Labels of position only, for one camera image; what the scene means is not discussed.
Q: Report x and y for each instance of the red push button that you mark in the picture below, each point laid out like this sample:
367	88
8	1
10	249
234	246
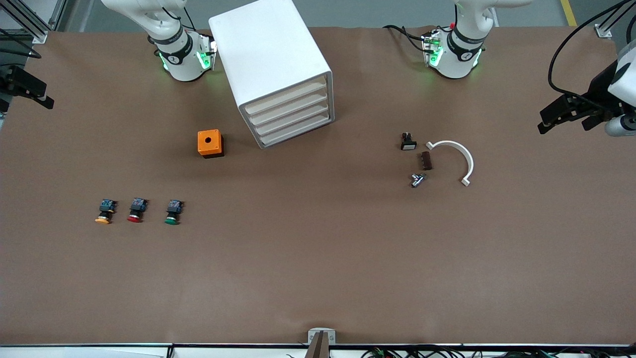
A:
136	210

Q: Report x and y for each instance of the green push button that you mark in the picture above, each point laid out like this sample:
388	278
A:
173	212

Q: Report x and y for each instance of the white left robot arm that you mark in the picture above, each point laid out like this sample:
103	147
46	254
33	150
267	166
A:
459	54

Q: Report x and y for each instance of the beige cabinet drawer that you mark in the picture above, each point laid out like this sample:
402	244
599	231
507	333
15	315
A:
294	131
289	108
291	119

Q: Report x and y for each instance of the white drawer cabinet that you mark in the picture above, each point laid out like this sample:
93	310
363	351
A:
268	49

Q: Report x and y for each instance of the white plastic tray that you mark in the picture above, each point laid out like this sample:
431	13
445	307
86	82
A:
287	97

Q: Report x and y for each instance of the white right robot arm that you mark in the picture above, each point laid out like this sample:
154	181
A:
179	59

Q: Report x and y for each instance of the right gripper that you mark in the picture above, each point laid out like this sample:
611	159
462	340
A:
11	79

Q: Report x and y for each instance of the brown paper table cover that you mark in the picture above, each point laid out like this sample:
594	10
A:
318	248

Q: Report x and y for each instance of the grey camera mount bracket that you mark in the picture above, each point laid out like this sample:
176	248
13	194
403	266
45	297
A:
321	342

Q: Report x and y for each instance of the black white square push button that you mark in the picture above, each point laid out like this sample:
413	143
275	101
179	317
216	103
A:
408	142

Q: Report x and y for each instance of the aluminium frame profile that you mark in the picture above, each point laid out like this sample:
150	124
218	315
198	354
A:
41	36
603	31

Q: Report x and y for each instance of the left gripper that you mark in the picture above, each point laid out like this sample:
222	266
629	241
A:
597	88

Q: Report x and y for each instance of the brown terminal block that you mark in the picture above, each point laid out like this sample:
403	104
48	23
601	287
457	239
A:
425	161

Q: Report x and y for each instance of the white curved plastic bracket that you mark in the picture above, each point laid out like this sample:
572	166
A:
465	154

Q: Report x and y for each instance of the yellow push button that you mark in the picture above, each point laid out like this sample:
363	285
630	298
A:
104	211

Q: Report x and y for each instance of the orange button box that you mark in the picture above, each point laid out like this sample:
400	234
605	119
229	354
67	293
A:
208	141

